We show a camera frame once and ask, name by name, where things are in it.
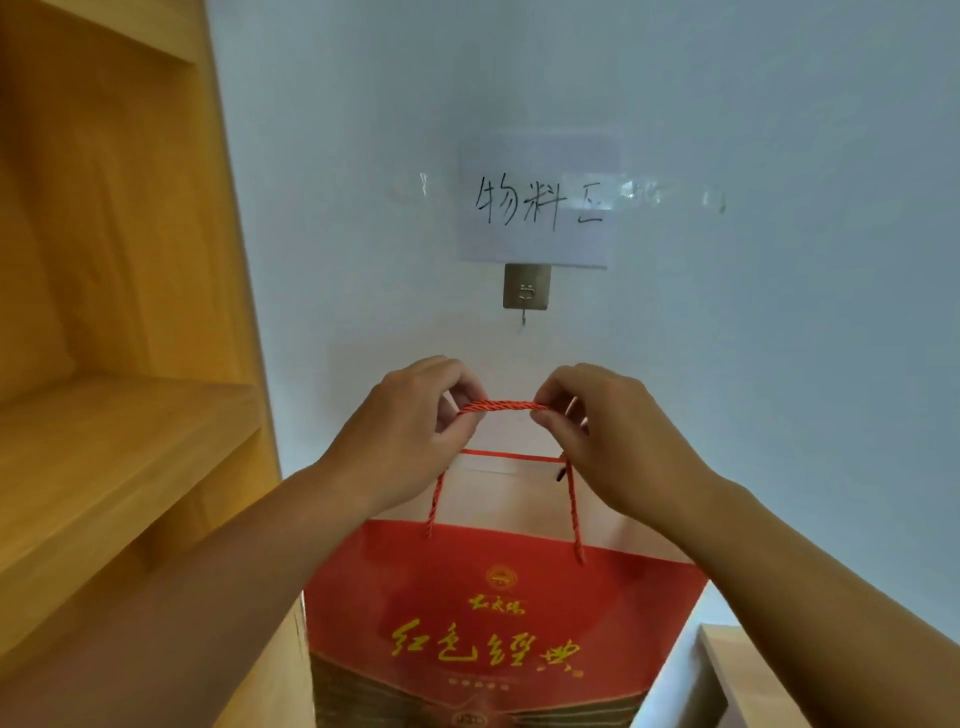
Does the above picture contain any metal adhesive wall hook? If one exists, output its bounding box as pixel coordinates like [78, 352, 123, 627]
[502, 263, 553, 328]

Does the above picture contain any person's right forearm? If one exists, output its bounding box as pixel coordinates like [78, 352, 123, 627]
[669, 475, 960, 728]

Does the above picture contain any person's left forearm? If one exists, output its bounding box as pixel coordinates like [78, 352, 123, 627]
[0, 459, 378, 728]

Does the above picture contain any person's left hand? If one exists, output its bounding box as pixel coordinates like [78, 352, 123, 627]
[318, 355, 490, 520]

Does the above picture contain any clear tape strip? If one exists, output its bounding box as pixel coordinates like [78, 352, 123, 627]
[390, 171, 432, 205]
[619, 175, 729, 216]

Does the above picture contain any light wooden furniture top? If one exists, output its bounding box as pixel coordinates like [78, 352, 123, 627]
[696, 624, 816, 728]

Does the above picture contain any wooden shelf unit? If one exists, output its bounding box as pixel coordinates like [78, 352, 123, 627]
[0, 0, 317, 728]

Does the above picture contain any red paper gift bag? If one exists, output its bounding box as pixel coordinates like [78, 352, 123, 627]
[303, 399, 711, 728]

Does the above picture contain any white paper sign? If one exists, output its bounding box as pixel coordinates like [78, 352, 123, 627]
[458, 130, 624, 270]

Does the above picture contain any person's right hand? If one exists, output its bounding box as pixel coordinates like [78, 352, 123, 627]
[530, 363, 723, 528]

